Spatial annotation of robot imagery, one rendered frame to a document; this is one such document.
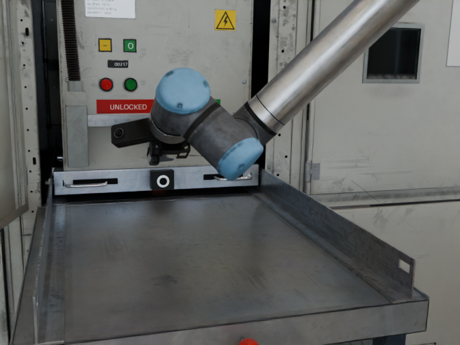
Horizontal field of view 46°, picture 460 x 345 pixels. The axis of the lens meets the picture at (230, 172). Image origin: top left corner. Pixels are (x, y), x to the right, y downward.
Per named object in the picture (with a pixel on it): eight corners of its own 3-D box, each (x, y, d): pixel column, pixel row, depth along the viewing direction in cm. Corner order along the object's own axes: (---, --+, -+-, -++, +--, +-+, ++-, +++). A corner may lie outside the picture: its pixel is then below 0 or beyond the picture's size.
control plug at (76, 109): (89, 167, 127) (86, 92, 124) (68, 168, 126) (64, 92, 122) (88, 161, 135) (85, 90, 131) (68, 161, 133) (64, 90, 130)
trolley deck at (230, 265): (426, 331, 87) (430, 296, 86) (11, 389, 70) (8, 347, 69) (275, 213, 151) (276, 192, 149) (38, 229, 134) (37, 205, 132)
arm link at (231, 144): (272, 144, 104) (225, 99, 105) (263, 152, 93) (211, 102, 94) (239, 179, 107) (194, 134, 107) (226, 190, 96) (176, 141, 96)
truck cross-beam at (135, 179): (258, 185, 151) (259, 164, 150) (54, 195, 136) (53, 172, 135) (252, 181, 156) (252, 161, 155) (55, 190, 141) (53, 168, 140)
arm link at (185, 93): (188, 123, 92) (146, 83, 93) (176, 148, 104) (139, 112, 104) (224, 91, 96) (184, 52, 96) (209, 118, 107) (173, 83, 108)
